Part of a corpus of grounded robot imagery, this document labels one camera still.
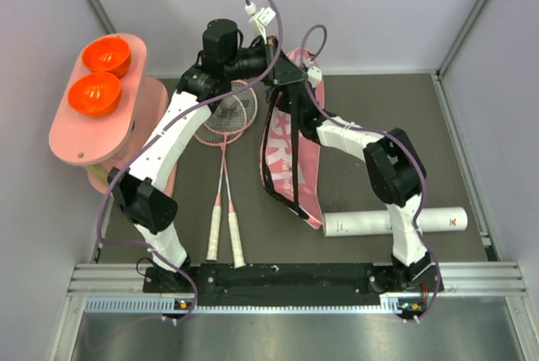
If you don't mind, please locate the pink SPORT racket bag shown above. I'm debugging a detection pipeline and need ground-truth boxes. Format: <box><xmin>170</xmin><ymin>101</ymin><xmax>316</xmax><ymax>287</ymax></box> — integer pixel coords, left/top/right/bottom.
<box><xmin>259</xmin><ymin>47</ymin><xmax>328</xmax><ymax>230</ymax></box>

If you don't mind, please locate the white shuttlecock tube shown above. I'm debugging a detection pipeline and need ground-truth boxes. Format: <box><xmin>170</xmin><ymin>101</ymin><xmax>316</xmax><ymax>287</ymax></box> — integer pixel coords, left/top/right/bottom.
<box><xmin>323</xmin><ymin>207</ymin><xmax>468</xmax><ymax>237</ymax></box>

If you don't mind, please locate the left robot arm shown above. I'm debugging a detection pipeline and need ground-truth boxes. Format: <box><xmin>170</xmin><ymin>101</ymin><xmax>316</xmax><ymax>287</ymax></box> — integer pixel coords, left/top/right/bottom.
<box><xmin>109</xmin><ymin>17</ymin><xmax>286</xmax><ymax>291</ymax></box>

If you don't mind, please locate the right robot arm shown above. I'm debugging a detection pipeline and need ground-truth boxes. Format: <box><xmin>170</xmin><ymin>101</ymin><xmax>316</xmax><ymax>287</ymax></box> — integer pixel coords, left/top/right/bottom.
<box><xmin>286</xmin><ymin>82</ymin><xmax>431</xmax><ymax>294</ymax></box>

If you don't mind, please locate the pink badminton racket right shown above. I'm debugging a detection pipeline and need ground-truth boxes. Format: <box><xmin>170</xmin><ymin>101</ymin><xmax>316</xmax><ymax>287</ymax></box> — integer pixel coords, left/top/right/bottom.
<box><xmin>205</xmin><ymin>80</ymin><xmax>258</xmax><ymax>268</ymax></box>

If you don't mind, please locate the pink badminton racket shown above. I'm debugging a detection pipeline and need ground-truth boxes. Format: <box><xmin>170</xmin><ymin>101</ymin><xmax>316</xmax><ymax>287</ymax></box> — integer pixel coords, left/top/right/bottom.
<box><xmin>195</xmin><ymin>118</ymin><xmax>246</xmax><ymax>268</ymax></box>
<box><xmin>205</xmin><ymin>80</ymin><xmax>258</xmax><ymax>268</ymax></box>

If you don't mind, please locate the pink badminton racket left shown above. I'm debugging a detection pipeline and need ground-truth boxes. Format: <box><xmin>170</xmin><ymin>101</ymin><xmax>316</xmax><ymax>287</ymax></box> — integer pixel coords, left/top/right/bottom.
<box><xmin>195</xmin><ymin>118</ymin><xmax>246</xmax><ymax>268</ymax></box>

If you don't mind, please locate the upper orange plastic bowl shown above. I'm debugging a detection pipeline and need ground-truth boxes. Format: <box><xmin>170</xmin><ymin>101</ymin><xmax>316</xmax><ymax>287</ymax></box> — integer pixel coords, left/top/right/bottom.
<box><xmin>82</xmin><ymin>36</ymin><xmax>131</xmax><ymax>77</ymax></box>

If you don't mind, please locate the orange plastic bowl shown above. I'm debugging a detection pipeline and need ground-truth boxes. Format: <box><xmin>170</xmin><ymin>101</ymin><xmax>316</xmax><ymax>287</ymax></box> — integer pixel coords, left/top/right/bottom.
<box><xmin>67</xmin><ymin>72</ymin><xmax>122</xmax><ymax>117</ymax></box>
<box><xmin>82</xmin><ymin>36</ymin><xmax>131</xmax><ymax>77</ymax></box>

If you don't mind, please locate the pink three-tier wooden shelf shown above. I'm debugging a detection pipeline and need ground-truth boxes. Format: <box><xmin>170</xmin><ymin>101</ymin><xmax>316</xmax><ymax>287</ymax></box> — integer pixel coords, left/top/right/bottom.
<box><xmin>49</xmin><ymin>33</ymin><xmax>169</xmax><ymax>193</ymax></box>

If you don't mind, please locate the lower orange plastic bowl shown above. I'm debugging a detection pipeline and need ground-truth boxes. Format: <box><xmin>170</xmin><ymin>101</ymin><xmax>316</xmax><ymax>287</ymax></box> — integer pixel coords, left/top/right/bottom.
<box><xmin>67</xmin><ymin>72</ymin><xmax>122</xmax><ymax>117</ymax></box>

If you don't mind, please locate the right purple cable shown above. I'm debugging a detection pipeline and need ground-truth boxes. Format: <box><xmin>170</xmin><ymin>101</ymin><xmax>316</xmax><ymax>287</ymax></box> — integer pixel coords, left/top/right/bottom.
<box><xmin>302</xmin><ymin>24</ymin><xmax>441</xmax><ymax>322</ymax></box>

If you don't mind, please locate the purple cable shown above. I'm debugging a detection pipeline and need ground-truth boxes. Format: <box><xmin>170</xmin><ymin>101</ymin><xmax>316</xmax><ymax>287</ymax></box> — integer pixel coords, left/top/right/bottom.
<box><xmin>302</xmin><ymin>24</ymin><xmax>441</xmax><ymax>322</ymax></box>
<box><xmin>96</xmin><ymin>0</ymin><xmax>282</xmax><ymax>322</ymax></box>

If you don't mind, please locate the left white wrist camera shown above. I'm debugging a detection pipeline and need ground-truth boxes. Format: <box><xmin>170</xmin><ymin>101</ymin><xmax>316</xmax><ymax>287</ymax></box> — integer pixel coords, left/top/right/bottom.
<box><xmin>244</xmin><ymin>3</ymin><xmax>276</xmax><ymax>43</ymax></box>

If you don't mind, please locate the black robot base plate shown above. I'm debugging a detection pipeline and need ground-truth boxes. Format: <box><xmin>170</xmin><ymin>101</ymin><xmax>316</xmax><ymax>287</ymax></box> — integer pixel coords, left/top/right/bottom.
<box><xmin>141</xmin><ymin>263</ymin><xmax>444</xmax><ymax>306</ymax></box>

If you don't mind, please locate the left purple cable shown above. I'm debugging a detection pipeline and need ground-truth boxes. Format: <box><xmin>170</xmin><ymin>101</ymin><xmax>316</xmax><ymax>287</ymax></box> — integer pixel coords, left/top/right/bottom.
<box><xmin>96</xmin><ymin>0</ymin><xmax>282</xmax><ymax>322</ymax></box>

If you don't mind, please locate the grey slotted cable duct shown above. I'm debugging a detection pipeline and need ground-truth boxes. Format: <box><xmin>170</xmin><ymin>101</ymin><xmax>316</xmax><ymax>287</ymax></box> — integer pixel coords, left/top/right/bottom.
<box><xmin>84</xmin><ymin>296</ymin><xmax>419</xmax><ymax>316</ymax></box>

